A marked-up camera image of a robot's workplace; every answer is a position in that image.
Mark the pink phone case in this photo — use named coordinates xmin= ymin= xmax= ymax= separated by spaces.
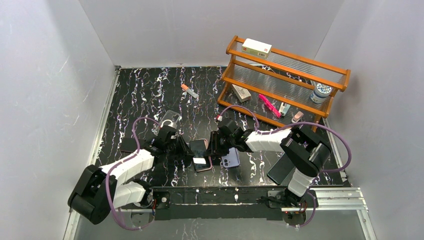
xmin=189 ymin=138 xmax=214 ymax=173

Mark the black screen smartphone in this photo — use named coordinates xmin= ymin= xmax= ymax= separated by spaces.
xmin=190 ymin=139 xmax=212 ymax=172

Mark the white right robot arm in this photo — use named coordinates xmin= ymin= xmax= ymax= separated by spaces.
xmin=205 ymin=118 xmax=332 ymax=206

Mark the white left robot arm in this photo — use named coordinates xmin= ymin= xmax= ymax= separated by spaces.
xmin=67 ymin=126 xmax=194 ymax=225

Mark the lavender phone case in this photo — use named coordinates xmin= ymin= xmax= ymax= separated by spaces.
xmin=221 ymin=147 xmax=241 ymax=169

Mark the clear magsafe phone case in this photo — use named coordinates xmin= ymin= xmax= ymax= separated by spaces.
xmin=153 ymin=110 xmax=181 ymax=135

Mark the dark teal phone case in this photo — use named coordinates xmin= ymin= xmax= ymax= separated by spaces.
xmin=266 ymin=154 xmax=295 ymax=185

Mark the small grey box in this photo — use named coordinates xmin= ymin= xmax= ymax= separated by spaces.
xmin=231 ymin=84 xmax=252 ymax=103

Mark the pink utility knife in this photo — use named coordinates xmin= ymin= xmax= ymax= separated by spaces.
xmin=258 ymin=94 xmax=282 ymax=118

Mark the white green stapler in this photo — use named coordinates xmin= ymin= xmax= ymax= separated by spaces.
xmin=278 ymin=102 xmax=291 ymax=117

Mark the orange grey marker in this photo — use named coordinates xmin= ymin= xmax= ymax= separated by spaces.
xmin=181 ymin=84 xmax=199 ymax=99

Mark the orange wooden shelf rack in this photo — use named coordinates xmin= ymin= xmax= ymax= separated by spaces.
xmin=217 ymin=35 xmax=351 ymax=127

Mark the small pink white item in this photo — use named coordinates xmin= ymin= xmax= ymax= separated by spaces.
xmin=291 ymin=111 xmax=304 ymax=123

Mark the white red carton box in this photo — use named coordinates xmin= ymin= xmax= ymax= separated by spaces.
xmin=241 ymin=38 xmax=272 ymax=59

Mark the white blue round jar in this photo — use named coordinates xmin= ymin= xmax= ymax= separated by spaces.
xmin=310 ymin=83 xmax=333 ymax=104

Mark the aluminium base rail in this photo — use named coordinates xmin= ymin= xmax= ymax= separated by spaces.
xmin=67 ymin=187 xmax=369 ymax=213

